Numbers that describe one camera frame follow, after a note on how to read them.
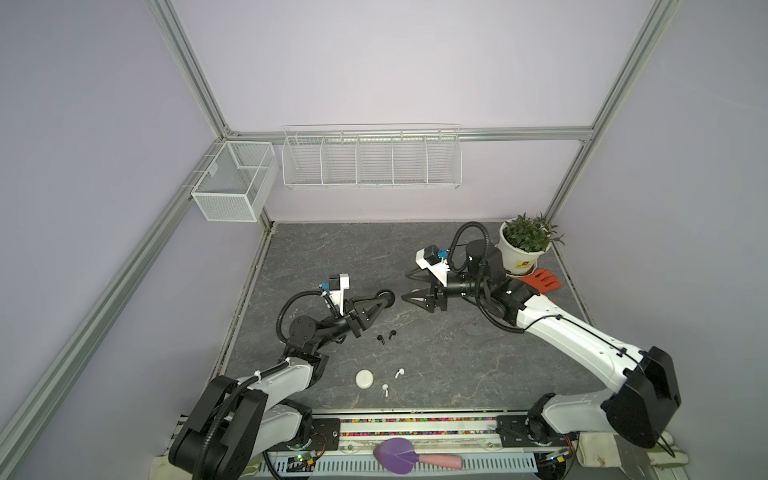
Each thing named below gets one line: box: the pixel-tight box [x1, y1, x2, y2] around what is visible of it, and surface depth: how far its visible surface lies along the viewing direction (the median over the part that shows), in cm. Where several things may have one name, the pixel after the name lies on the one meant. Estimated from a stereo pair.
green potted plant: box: [503, 212, 565, 253], surface depth 96 cm
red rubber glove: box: [518, 269, 562, 293], surface depth 104 cm
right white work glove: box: [576, 430, 689, 468], surface depth 71 cm
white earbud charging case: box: [354, 368, 375, 390], surface depth 84 cm
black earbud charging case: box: [375, 289, 396, 309], surface depth 71 cm
